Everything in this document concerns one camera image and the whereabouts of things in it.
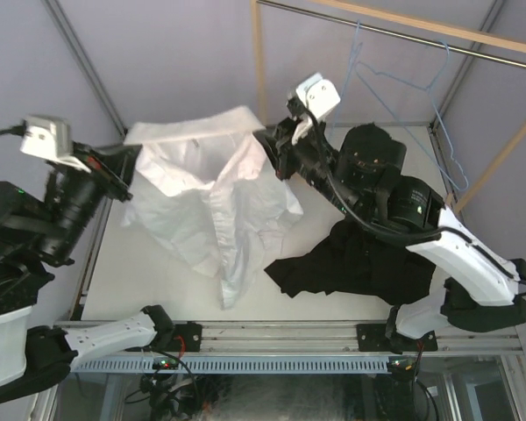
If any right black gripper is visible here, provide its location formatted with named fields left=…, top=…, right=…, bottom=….
left=257, top=111, right=361, bottom=218

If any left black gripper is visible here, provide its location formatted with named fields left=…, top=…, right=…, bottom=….
left=39, top=138, right=144, bottom=260

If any white shirt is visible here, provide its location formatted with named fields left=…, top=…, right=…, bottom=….
left=123, top=106, right=303, bottom=310

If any blue wire hanger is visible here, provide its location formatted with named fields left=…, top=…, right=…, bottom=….
left=330, top=20, right=361, bottom=134
left=352, top=39, right=470, bottom=192

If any black shirt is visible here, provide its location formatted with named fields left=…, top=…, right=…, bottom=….
left=265, top=220, right=436, bottom=305

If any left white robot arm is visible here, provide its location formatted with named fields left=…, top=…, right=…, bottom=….
left=0, top=143, right=175, bottom=404

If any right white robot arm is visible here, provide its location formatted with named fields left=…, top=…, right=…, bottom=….
left=255, top=118, right=526, bottom=353

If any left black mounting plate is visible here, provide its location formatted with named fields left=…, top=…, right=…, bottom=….
left=168, top=322, right=203, bottom=353

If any black mounting plate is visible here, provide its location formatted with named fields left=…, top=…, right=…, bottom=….
left=356, top=323, right=390, bottom=353
left=168, top=322, right=203, bottom=353

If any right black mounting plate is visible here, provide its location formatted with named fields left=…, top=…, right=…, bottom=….
left=356, top=323, right=390, bottom=353

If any metal hanging rod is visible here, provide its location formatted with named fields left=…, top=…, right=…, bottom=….
left=256, top=1, right=526, bottom=70

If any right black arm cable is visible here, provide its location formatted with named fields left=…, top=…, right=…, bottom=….
left=306, top=118, right=526, bottom=297

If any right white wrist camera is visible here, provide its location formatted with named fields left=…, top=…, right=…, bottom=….
left=287, top=72, right=340, bottom=146

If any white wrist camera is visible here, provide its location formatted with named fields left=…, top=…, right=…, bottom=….
left=287, top=72, right=340, bottom=146
left=20, top=115, right=91, bottom=173

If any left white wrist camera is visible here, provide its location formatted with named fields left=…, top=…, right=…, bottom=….
left=20, top=115, right=91, bottom=173

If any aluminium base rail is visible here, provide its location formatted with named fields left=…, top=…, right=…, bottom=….
left=45, top=318, right=525, bottom=357

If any wooden clothes rack frame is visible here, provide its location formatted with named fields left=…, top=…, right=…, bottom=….
left=250, top=1, right=526, bottom=212

